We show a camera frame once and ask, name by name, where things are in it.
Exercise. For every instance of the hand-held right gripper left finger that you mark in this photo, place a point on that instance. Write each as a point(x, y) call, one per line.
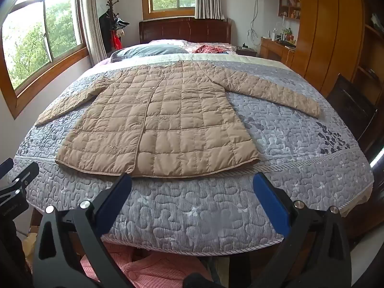
point(115, 204)

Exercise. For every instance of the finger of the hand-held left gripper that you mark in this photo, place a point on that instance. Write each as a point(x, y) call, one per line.
point(22, 180)

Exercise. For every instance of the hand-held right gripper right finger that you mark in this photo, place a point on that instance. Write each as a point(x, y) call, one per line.
point(270, 201)

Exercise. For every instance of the tan quilted jacket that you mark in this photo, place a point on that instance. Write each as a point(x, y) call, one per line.
point(168, 120)

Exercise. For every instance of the grey patterned quilt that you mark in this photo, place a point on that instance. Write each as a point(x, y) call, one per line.
point(300, 144)

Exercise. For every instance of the person's pink checkered clothing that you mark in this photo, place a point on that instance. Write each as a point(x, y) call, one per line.
point(156, 270)

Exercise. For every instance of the dark wooden chair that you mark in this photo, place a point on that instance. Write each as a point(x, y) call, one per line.
point(351, 111)

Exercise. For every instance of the large wooden framed window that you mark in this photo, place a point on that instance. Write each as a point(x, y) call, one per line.
point(39, 36)

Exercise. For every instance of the wooden desk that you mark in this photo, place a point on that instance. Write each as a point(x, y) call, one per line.
point(273, 51)

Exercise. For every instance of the dark nightstand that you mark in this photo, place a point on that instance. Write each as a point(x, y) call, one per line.
point(246, 52)

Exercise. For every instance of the grey-blue pillow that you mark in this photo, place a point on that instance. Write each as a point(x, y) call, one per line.
point(147, 51)

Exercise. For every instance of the pink floral bedsheet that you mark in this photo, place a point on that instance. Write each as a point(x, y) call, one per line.
point(231, 48)

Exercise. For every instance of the red hanging garment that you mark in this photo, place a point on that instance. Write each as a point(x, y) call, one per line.
point(117, 40)

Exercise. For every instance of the red patterned cloth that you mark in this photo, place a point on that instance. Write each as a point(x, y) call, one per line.
point(208, 49)

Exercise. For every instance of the black hanging coat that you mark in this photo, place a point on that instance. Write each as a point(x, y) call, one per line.
point(105, 33)

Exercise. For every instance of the wooden bookshelf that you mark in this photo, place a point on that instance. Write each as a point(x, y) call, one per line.
point(372, 54)

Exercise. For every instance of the black and white cap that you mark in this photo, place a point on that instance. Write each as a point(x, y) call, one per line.
point(122, 23)

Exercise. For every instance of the wooden wardrobe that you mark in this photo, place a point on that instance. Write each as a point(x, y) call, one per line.
point(330, 30)

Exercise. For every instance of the dark wooden headboard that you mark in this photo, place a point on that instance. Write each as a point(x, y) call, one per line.
point(183, 30)

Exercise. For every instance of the wooden coat rack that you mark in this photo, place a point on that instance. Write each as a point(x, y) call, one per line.
point(111, 3)

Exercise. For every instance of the wooden wall shelf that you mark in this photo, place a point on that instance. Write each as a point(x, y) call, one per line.
point(289, 6)

